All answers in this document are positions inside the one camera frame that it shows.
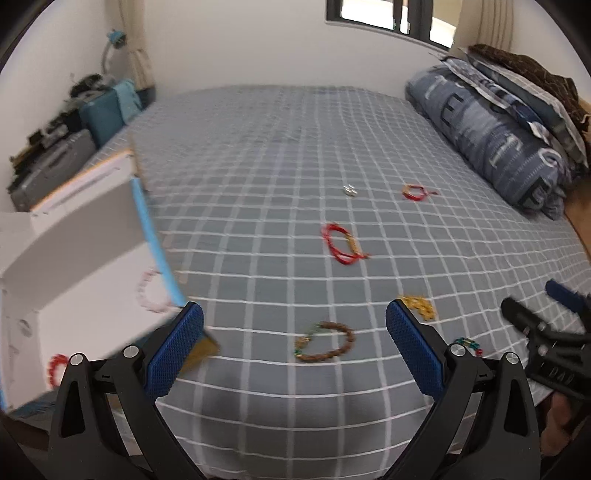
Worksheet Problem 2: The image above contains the brown wooden bead bracelet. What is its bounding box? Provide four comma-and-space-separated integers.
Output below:
294, 320, 356, 364

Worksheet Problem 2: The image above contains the person's right hand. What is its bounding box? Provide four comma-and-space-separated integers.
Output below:
539, 394, 585, 459

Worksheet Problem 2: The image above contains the brown blanket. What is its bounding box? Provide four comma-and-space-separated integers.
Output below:
467, 44, 591, 136

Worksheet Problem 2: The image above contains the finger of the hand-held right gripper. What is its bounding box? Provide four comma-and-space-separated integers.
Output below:
545, 279, 591, 325
502, 296, 561, 344

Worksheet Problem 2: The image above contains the white cardboard box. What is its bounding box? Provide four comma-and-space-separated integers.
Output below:
0, 129, 221, 411

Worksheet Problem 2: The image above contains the yellow bead bracelet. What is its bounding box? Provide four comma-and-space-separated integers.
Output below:
399, 295, 437, 322

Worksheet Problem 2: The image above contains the multicolour bead bracelet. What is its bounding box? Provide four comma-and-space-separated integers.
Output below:
450, 337, 484, 357

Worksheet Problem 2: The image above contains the red bead bracelet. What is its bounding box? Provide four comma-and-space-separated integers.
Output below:
47, 353, 71, 387

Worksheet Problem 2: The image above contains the patterned grey pillow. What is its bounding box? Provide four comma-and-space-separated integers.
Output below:
441, 48, 591, 172

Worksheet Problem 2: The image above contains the small red cord bracelet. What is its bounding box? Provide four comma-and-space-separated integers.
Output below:
402, 184, 440, 202

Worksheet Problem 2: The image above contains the beige curtain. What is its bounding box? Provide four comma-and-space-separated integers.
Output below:
455, 0, 516, 52
116, 0, 156, 92

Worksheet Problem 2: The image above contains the pink bead bracelet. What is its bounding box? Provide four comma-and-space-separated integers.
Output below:
136, 270, 172, 313

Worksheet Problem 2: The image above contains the pile of dark items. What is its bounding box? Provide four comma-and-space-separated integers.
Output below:
8, 73, 109, 185

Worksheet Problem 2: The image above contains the blue desk lamp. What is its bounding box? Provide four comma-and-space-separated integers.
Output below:
100, 28, 129, 78

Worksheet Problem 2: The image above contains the large red cord bracelet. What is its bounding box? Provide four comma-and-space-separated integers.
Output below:
322, 223, 372, 265

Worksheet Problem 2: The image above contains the blue suitcase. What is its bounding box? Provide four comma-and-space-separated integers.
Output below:
78, 80, 142, 149

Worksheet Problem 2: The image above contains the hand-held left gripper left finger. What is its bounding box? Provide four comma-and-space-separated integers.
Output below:
48, 301, 205, 480

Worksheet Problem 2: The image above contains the grey suitcase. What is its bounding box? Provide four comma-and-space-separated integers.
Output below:
8, 129, 99, 212

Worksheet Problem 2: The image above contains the folded blue-grey quilt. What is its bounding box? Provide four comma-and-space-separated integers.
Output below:
405, 65, 574, 221

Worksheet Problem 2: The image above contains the dark framed window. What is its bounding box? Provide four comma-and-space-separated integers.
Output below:
325, 0, 459, 49

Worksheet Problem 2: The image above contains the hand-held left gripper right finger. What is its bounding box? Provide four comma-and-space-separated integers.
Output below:
385, 298, 542, 480

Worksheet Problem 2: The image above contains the grey checked bed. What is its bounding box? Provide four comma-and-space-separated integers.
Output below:
28, 85, 591, 467

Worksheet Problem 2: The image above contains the light blue cloth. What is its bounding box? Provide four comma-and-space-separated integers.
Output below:
112, 79, 142, 124

